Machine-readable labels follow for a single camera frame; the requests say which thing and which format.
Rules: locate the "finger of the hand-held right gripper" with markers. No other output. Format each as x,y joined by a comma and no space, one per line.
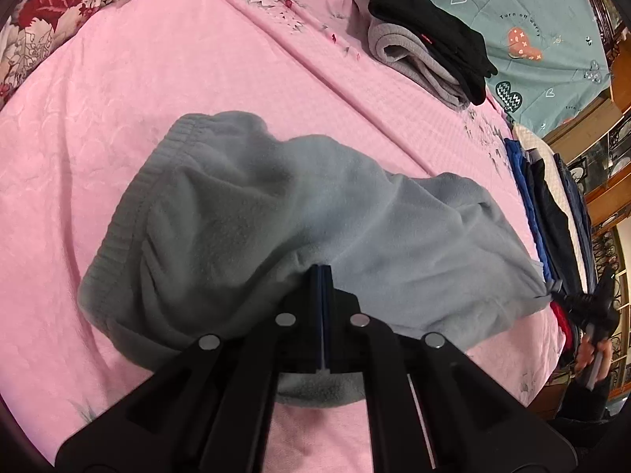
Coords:
574,300

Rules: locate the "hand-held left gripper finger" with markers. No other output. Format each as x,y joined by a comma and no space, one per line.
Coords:
316,305
327,305

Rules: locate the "grey-blue fleece pants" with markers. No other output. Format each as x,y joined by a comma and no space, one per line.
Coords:
276,226

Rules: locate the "person's right forearm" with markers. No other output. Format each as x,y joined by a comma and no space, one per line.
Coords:
584,404

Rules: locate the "folded grey fleece pants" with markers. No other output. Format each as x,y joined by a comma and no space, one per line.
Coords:
419,59

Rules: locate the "folded black pants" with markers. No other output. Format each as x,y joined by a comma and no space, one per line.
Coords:
429,24

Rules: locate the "person's right hand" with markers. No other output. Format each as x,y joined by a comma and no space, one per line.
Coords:
586,357

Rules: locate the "red cloth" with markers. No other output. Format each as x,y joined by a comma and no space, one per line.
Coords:
562,322

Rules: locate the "folded black cloth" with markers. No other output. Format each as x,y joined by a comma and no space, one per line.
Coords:
552,217

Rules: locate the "folded dark blue jeans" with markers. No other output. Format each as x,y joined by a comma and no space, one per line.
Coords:
577,207

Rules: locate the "folded blue cloth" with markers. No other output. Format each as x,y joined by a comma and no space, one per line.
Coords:
530,192

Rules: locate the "wooden glass-door cabinet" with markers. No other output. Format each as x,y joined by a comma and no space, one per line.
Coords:
606,167

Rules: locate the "row of folded dark clothes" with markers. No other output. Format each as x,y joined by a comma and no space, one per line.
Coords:
530,140

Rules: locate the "pink bed sheet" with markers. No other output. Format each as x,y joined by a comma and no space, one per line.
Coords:
123,108

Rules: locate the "teal heart-print quilt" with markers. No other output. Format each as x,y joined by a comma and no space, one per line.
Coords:
522,15

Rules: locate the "red floral blanket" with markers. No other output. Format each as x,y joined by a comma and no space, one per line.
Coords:
59,5

